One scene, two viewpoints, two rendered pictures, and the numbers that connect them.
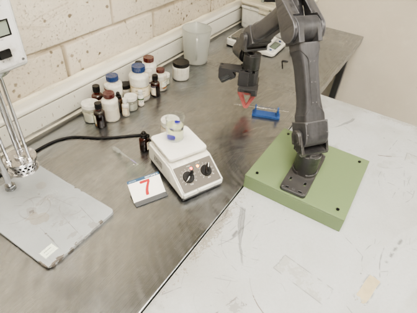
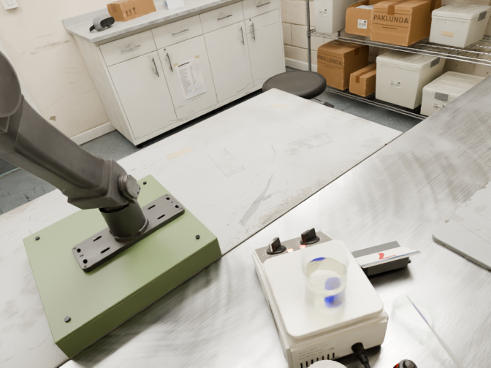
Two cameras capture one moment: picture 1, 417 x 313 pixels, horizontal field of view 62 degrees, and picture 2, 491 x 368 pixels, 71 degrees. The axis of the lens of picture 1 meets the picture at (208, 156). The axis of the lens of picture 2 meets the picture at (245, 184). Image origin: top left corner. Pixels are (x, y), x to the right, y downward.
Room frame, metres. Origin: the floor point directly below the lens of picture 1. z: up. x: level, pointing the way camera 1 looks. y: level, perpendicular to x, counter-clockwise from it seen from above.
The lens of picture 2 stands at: (1.03, 0.16, 1.37)
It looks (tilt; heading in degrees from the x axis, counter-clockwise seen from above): 37 degrees down; 210
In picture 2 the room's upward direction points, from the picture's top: 11 degrees counter-clockwise
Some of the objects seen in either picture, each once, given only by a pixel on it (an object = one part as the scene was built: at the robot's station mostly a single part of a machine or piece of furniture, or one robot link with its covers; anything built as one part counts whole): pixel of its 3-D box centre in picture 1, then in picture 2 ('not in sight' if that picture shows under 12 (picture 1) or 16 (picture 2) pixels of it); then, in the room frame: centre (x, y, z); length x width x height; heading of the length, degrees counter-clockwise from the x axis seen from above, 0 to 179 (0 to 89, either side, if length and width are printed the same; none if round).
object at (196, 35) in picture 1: (196, 46); not in sight; (1.46, 0.09, 0.97); 0.18 x 0.13 x 0.15; 5
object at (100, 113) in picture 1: (99, 114); not in sight; (0.93, 0.36, 0.94); 0.04 x 0.04 x 0.09
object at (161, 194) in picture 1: (147, 189); (381, 253); (0.64, 0.15, 0.92); 0.09 x 0.06 x 0.04; 124
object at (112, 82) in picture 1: (113, 89); not in sight; (1.07, 0.35, 0.96); 0.06 x 0.06 x 0.11
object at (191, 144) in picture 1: (178, 142); (318, 284); (0.76, 0.09, 0.98); 0.12 x 0.12 x 0.01; 37
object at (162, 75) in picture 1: (160, 79); not in sight; (1.20, 0.21, 0.94); 0.05 x 0.05 x 0.09
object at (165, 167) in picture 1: (182, 159); (311, 288); (0.74, 0.07, 0.94); 0.22 x 0.13 x 0.08; 37
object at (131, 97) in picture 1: (131, 102); not in sight; (1.04, 0.29, 0.93); 0.05 x 0.05 x 0.05
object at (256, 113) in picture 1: (266, 111); not in sight; (1.07, -0.20, 0.92); 0.10 x 0.03 x 0.04; 82
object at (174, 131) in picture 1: (175, 127); (323, 278); (0.78, 0.10, 1.02); 0.06 x 0.05 x 0.08; 147
